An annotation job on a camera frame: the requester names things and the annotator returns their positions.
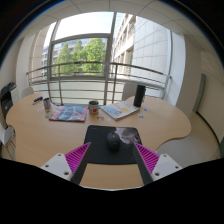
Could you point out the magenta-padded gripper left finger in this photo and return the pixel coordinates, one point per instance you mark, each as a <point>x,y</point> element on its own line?
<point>58,164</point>

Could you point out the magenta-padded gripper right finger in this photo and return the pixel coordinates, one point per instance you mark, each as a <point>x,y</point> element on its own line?
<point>165,164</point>

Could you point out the black computer mouse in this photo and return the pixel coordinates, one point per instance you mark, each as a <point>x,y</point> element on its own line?
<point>113,141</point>

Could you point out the black mouse pad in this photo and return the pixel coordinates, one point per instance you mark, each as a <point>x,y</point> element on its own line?
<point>100,146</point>

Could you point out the red printed magazine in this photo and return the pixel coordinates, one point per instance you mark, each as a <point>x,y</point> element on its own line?
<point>68,113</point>

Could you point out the white chair with wooden legs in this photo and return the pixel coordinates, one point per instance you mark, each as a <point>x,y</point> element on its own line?
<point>6,133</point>

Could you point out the printed mug with plant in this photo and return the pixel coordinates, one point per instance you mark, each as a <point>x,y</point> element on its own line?
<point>93,108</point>

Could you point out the light illustrated booklet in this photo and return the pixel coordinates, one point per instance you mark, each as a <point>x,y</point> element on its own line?
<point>120,110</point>

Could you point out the black cylindrical speaker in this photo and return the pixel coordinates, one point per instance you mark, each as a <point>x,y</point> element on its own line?
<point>139,96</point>

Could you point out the black and white printer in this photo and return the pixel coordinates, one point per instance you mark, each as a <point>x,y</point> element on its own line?
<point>6,100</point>

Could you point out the grey metal railing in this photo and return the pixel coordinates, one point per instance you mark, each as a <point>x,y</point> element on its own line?
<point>83,62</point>

